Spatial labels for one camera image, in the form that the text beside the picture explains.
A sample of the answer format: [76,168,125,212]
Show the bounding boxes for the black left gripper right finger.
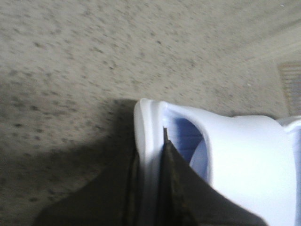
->
[156,129,266,226]

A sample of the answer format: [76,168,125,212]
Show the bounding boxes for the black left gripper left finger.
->
[33,148,139,226]

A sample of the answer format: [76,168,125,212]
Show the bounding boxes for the light blue slipper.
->
[277,115,301,226]
[134,99,296,226]

